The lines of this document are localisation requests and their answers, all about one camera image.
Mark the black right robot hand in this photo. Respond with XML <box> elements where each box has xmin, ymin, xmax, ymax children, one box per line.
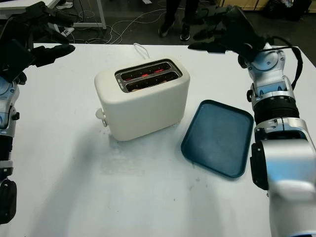
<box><xmin>184</xmin><ymin>6</ymin><xmax>271</xmax><ymax>64</ymax></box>

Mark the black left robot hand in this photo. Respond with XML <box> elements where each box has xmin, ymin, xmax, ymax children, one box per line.
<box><xmin>0</xmin><ymin>1</ymin><xmax>76</xmax><ymax>69</ymax></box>

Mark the person in cream jacket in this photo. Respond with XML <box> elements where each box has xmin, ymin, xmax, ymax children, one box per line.
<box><xmin>158</xmin><ymin>0</ymin><xmax>198</xmax><ymax>41</ymax></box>

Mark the cream white toaster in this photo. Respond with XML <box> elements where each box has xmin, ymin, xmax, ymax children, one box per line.
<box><xmin>94</xmin><ymin>58</ymin><xmax>191</xmax><ymax>142</ymax></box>

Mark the white power strip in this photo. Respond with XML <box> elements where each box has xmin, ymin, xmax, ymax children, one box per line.
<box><xmin>60</xmin><ymin>26</ymin><xmax>75</xmax><ymax>37</ymax></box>

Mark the black bag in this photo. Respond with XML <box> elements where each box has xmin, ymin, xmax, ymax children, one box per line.
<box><xmin>261</xmin><ymin>0</ymin><xmax>305</xmax><ymax>22</ymax></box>

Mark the dark blue plastic tray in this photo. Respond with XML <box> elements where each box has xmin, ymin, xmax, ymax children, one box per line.
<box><xmin>180</xmin><ymin>99</ymin><xmax>255</xmax><ymax>182</ymax></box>

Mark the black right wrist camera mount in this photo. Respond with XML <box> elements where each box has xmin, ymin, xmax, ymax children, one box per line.
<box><xmin>226</xmin><ymin>5</ymin><xmax>264</xmax><ymax>47</ymax></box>

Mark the white metal frame table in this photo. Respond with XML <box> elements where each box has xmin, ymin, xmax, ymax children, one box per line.
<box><xmin>0</xmin><ymin>0</ymin><xmax>107</xmax><ymax>30</ymax></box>

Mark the white toaster power cord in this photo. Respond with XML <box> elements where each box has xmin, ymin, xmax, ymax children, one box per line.
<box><xmin>133</xmin><ymin>43</ymin><xmax>150</xmax><ymax>61</ymax></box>

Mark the white floor cable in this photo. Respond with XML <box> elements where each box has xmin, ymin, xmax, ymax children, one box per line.
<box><xmin>105</xmin><ymin>8</ymin><xmax>169</xmax><ymax>44</ymax></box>

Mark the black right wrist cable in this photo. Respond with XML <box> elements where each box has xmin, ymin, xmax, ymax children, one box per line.
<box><xmin>261</xmin><ymin>36</ymin><xmax>305</xmax><ymax>90</ymax></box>

